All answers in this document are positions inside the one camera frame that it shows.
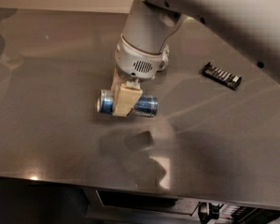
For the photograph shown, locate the blue silver redbull can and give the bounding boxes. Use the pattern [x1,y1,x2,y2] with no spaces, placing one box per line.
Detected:
[96,90,159,118]

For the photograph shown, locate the grey drawer under table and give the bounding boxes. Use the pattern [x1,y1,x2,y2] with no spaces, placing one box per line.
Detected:
[84,189,200,224]

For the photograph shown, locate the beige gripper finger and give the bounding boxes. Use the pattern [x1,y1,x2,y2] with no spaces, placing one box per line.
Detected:
[111,69,124,91]
[111,81,143,117]

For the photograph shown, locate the dark equipment under table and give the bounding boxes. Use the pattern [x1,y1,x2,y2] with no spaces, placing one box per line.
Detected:
[197,203,280,224]

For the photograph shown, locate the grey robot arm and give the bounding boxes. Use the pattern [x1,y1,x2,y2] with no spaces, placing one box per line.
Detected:
[111,0,280,117]

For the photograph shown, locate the black chocolate bar wrapper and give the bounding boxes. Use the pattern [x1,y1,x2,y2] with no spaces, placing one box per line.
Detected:
[202,63,242,91]

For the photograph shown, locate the white green soda can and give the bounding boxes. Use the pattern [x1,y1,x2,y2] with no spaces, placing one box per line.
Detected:
[158,45,170,72]

